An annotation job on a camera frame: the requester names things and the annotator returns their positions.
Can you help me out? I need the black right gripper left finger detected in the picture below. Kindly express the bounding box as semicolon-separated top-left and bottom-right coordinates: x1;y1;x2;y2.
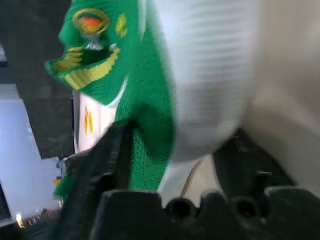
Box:
49;121;134;240

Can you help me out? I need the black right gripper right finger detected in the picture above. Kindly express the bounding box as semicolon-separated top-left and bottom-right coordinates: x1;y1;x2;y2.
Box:
214;129;296;201

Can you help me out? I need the green and white plush toy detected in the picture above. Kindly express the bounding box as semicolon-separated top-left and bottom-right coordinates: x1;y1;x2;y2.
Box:
44;0;255;201

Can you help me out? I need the white tag yellow print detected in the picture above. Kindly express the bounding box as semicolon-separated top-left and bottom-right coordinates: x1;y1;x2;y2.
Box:
71;89;119;154

